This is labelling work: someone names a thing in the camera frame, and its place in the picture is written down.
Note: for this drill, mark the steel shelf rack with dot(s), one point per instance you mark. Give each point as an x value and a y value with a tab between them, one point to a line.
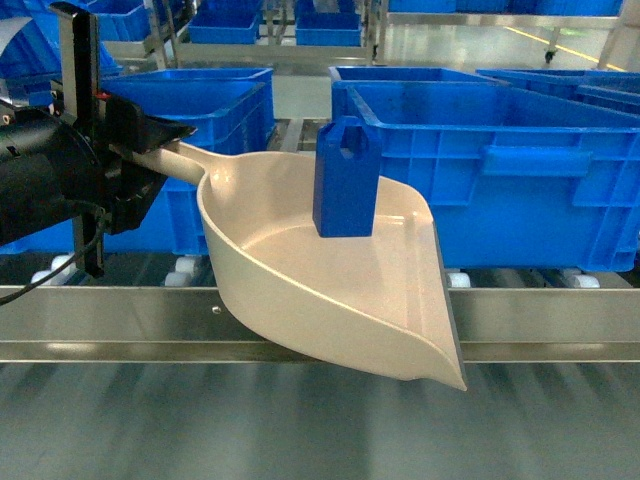
192	325

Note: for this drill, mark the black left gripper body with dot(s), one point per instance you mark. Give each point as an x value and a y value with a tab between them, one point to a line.
115	127

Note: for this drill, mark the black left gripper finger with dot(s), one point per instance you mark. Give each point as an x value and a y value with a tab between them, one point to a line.
130	194
158	132

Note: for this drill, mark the blue plastic block part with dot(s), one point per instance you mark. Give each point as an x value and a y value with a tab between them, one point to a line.
347	169

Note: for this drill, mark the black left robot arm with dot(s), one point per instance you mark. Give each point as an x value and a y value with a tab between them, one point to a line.
55	167

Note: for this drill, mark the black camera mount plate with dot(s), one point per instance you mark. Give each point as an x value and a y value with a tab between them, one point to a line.
80	65

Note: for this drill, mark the beige plastic dustpan scoop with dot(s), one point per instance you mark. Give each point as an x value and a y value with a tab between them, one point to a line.
377	304

